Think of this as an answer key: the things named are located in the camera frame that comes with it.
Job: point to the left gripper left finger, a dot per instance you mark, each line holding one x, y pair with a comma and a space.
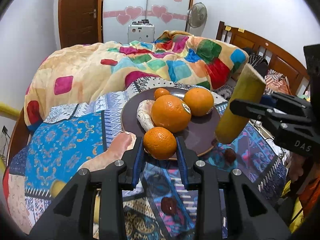
127, 179

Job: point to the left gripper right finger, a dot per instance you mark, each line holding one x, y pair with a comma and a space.
197, 175

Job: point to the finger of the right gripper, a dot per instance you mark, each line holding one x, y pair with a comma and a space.
256, 111
285, 103

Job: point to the pomelo segment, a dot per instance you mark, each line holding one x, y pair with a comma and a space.
144, 114
124, 141

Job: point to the dark red jujube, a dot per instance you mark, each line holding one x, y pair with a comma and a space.
229, 155
169, 206

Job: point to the small mandarin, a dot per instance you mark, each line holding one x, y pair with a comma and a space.
160, 92
160, 143

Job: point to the large orange with sticker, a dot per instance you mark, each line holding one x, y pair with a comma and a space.
170, 112

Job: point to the dark purple plate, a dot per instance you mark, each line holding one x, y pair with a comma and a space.
199, 136

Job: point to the wooden headboard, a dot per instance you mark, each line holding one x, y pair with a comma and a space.
278, 59

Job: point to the black clothing pile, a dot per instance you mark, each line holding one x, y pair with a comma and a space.
259, 63

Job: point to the blue patterned bedspread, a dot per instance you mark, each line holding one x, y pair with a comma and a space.
73, 134

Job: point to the standing electric fan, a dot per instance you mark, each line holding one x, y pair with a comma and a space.
196, 19

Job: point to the colourful patchwork blanket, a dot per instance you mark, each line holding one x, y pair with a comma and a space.
82, 73

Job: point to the white suitcase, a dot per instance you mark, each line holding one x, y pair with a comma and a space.
142, 31

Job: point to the white wardrobe with hearts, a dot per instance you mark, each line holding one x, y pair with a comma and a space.
165, 15

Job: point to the yellow foam tube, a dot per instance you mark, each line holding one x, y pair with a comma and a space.
9, 112

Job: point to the brown wooden door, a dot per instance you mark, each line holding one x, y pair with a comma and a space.
80, 22

